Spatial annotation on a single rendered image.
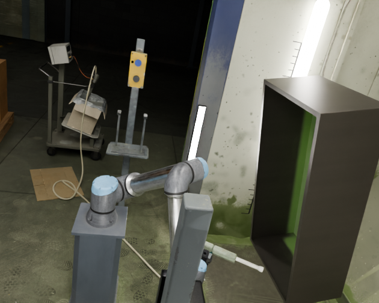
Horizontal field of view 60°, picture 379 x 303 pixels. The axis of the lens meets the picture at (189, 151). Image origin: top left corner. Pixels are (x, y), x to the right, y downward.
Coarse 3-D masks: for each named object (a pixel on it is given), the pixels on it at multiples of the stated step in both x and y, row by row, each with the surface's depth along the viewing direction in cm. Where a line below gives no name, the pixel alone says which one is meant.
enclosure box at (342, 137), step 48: (288, 96) 165; (336, 96) 160; (288, 144) 215; (336, 144) 148; (288, 192) 233; (336, 192) 160; (288, 240) 243; (336, 240) 176; (288, 288) 188; (336, 288) 194
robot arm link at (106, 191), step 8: (104, 176) 200; (112, 176) 202; (96, 184) 192; (104, 184) 193; (112, 184) 194; (120, 184) 201; (96, 192) 191; (104, 192) 191; (112, 192) 194; (120, 192) 199; (96, 200) 193; (104, 200) 193; (112, 200) 196; (120, 200) 202; (96, 208) 195; (104, 208) 195; (112, 208) 199
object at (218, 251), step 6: (210, 246) 209; (216, 246) 210; (216, 252) 208; (222, 252) 207; (228, 252) 208; (222, 258) 208; (228, 258) 206; (234, 258) 205; (246, 264) 205; (252, 264) 205; (258, 270) 204
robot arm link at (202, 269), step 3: (201, 261) 181; (201, 264) 179; (204, 264) 180; (201, 267) 177; (204, 267) 177; (198, 270) 175; (201, 270) 176; (204, 270) 177; (198, 273) 176; (201, 273) 177; (204, 273) 178; (198, 276) 175; (201, 276) 177; (204, 276) 181; (198, 279) 176; (201, 279) 179
